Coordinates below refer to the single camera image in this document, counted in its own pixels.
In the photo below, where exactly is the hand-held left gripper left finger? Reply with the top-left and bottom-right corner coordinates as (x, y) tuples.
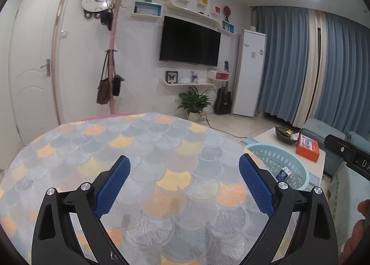
(31, 155), (131, 265)

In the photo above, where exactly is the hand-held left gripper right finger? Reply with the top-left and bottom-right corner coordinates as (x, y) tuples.
(238, 153), (339, 265)

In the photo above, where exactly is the light blue plastic basket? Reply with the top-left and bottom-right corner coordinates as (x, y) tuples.
(244, 143), (310, 191)

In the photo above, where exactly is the black shoulder bag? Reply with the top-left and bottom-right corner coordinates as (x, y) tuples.
(112, 51), (125, 97)

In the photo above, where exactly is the brown shoulder bag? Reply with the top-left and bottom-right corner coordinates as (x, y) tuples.
(97, 51), (113, 105)

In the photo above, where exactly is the person's right hand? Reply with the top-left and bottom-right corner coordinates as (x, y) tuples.
(339, 199), (370, 265)

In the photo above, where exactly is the blue and white small carton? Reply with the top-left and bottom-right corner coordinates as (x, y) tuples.
(276, 167), (292, 182)

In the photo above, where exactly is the orange cardboard box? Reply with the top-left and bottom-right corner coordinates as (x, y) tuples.
(295, 133), (320, 163)

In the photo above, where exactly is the teal sofa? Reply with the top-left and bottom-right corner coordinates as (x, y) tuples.
(301, 117), (370, 179)

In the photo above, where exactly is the dark bowl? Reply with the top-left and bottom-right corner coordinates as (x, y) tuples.
(274, 127), (299, 145)

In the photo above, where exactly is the scallop patterned tablecloth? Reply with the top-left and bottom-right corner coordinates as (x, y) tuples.
(0, 112), (301, 265)

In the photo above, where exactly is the blue curtain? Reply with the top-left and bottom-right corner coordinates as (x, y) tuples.
(254, 6), (310, 122)
(314, 12), (370, 135)

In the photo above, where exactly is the beige curtain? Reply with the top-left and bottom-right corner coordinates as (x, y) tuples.
(292, 9), (327, 127)

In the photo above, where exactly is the black acoustic guitar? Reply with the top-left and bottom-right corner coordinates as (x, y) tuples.
(213, 61), (232, 115)

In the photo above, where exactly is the potted green plant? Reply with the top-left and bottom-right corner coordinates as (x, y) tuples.
(176, 86), (213, 122)

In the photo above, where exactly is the white refrigerator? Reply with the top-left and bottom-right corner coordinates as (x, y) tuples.
(232, 29), (266, 117)

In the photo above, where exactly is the pink coat rack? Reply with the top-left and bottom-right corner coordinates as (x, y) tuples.
(97, 0), (139, 115)

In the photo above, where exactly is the white door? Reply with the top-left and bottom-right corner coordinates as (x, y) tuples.
(9, 0), (71, 145)

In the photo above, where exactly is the black hat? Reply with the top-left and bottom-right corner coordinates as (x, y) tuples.
(100, 9), (114, 31)

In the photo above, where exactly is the blue and white box shelf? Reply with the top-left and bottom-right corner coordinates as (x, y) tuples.
(131, 1), (163, 18)

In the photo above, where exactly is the black floor cable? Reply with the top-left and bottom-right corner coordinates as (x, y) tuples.
(202, 109), (250, 138)

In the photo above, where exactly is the red and white wall box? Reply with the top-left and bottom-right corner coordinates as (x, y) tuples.
(207, 70), (230, 82)

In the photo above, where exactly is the white curved wall shelf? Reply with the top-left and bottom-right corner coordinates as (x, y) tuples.
(159, 78), (216, 90)

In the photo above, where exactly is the metal door handle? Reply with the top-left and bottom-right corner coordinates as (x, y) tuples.
(40, 58), (51, 77)

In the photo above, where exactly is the black wall television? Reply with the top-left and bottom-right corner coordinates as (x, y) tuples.
(160, 15), (222, 67)

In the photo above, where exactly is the panda wall clock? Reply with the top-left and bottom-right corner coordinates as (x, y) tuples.
(81, 0), (114, 20)

